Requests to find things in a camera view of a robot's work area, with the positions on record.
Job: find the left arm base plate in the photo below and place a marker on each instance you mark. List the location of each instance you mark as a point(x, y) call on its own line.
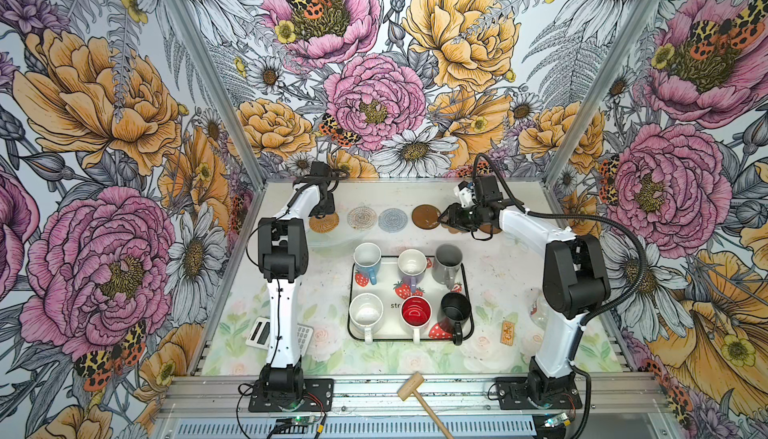
point(316, 396)

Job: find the strawberry print serving tray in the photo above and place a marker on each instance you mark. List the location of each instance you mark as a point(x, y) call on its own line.
point(392, 309)

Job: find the beige woven round coaster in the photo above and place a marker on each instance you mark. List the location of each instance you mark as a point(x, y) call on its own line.
point(362, 218)

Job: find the black mug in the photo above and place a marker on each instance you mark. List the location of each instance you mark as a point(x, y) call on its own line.
point(455, 310)

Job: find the blue grey woven coaster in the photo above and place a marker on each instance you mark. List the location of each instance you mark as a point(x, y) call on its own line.
point(393, 220)

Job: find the grey mug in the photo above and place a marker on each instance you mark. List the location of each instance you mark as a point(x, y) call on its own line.
point(447, 263)

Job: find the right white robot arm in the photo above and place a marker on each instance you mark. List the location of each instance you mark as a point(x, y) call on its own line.
point(574, 285)

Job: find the white calculator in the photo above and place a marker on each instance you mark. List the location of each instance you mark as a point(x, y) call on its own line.
point(259, 335)

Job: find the small orange biscuit block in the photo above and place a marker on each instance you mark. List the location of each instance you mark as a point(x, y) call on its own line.
point(507, 333)

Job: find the wooden mallet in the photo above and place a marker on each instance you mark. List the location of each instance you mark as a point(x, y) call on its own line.
point(409, 389)

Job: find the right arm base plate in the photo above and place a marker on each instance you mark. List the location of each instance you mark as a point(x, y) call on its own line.
point(531, 393)

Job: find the brown cork round coaster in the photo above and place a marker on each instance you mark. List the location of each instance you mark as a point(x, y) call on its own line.
point(490, 229)

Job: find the glossy brown round coaster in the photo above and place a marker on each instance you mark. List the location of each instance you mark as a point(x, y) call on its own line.
point(426, 216)

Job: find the red interior white mug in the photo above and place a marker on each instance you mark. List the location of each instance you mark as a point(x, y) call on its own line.
point(415, 313)

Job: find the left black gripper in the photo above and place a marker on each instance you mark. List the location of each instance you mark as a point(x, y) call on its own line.
point(330, 208)

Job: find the woven straw round coaster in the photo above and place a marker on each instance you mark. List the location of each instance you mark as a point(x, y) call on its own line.
point(324, 224)

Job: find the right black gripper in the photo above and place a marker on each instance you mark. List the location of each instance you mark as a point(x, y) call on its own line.
point(454, 218)

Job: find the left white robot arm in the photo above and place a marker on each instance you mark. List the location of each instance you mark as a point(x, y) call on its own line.
point(282, 256)

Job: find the blue floral mug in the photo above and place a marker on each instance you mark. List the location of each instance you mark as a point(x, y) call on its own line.
point(367, 258)

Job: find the purple white mug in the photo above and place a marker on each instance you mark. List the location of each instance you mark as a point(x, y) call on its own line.
point(412, 265)

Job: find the brown paw shaped coaster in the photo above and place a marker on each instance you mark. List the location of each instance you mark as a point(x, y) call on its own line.
point(449, 229)

